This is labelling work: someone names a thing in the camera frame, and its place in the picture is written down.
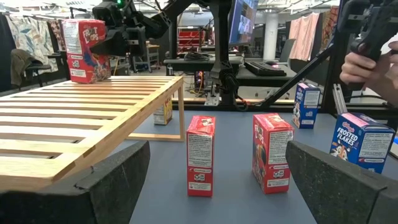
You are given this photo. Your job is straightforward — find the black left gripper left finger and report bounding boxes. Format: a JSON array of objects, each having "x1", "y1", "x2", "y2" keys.
[{"x1": 0, "y1": 141, "x2": 151, "y2": 224}]

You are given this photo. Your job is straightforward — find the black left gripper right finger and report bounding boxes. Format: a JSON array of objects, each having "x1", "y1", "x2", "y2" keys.
[{"x1": 285, "y1": 140, "x2": 398, "y2": 224}]

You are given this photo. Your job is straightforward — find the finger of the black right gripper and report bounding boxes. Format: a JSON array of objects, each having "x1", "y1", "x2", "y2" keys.
[{"x1": 90, "y1": 29, "x2": 129, "y2": 57}]

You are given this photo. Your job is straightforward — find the red Froot Loops cereal box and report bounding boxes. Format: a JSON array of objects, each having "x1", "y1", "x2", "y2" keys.
[
  {"x1": 251, "y1": 113, "x2": 295, "y2": 195},
  {"x1": 185, "y1": 114, "x2": 216, "y2": 198},
  {"x1": 61, "y1": 18, "x2": 112, "y2": 85}
]

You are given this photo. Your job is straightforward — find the blue Frosted Flakes cereal box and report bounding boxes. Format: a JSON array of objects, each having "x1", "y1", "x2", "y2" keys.
[
  {"x1": 292, "y1": 82, "x2": 322, "y2": 130},
  {"x1": 329, "y1": 111, "x2": 396, "y2": 174}
]

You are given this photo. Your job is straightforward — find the wooden slatted shelf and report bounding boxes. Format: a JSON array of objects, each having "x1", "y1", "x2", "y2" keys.
[{"x1": 0, "y1": 75, "x2": 187, "y2": 192}]

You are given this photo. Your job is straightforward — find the yellow Corn Pops cereal box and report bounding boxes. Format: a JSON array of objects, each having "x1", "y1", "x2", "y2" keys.
[{"x1": 152, "y1": 96, "x2": 174, "y2": 126}]

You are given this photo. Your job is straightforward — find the equipment desk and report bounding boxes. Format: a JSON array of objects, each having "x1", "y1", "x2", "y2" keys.
[{"x1": 163, "y1": 55, "x2": 246, "y2": 77}]

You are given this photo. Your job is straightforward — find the red storage rack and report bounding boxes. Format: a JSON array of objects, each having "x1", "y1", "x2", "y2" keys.
[{"x1": 177, "y1": 26, "x2": 215, "y2": 52}]

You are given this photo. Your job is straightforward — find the red patterned hanging cloth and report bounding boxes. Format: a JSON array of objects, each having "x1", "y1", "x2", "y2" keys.
[{"x1": 48, "y1": 20, "x2": 68, "y2": 52}]

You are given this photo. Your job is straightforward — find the black chair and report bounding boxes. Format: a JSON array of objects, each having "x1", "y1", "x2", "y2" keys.
[{"x1": 24, "y1": 61, "x2": 53, "y2": 88}]

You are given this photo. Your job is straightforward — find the leaf print hanging cloth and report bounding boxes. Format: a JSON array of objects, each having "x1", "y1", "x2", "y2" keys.
[{"x1": 6, "y1": 15, "x2": 60, "y2": 74}]

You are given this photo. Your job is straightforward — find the silver aluminium extrusion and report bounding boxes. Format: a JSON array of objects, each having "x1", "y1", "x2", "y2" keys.
[{"x1": 331, "y1": 83, "x2": 349, "y2": 115}]

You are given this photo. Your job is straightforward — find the olive jacket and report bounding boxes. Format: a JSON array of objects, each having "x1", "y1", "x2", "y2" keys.
[{"x1": 11, "y1": 49, "x2": 41, "y2": 86}]

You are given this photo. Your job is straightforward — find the computer monitor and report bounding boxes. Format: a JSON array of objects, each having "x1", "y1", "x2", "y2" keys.
[{"x1": 228, "y1": 0, "x2": 259, "y2": 47}]

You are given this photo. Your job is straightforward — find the blue table mat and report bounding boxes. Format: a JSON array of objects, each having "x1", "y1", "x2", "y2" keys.
[{"x1": 107, "y1": 110, "x2": 398, "y2": 224}]

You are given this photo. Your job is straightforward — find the person's hand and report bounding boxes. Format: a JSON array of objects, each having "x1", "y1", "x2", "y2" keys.
[{"x1": 339, "y1": 40, "x2": 398, "y2": 106}]

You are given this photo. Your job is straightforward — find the grey computer desk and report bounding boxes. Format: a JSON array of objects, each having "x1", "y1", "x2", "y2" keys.
[{"x1": 234, "y1": 63, "x2": 301, "y2": 94}]

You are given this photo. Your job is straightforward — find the white pillar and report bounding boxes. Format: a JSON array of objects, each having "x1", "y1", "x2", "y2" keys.
[{"x1": 263, "y1": 12, "x2": 279, "y2": 62}]

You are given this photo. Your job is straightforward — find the black keyboard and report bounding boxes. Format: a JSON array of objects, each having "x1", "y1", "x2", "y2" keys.
[{"x1": 244, "y1": 60, "x2": 287, "y2": 77}]

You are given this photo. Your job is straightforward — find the pink hanging cloth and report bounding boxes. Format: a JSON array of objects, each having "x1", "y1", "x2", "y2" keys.
[{"x1": 288, "y1": 12, "x2": 321, "y2": 62}]

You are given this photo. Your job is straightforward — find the orange patterned hanging cloth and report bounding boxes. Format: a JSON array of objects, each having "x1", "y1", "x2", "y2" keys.
[{"x1": 320, "y1": 6, "x2": 340, "y2": 52}]

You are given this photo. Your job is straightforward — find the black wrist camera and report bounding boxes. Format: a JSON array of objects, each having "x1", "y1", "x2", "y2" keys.
[{"x1": 92, "y1": 1, "x2": 125, "y2": 28}]

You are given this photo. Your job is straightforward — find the black leader arm handle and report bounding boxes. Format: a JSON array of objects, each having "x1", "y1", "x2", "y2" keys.
[{"x1": 337, "y1": 0, "x2": 398, "y2": 63}]

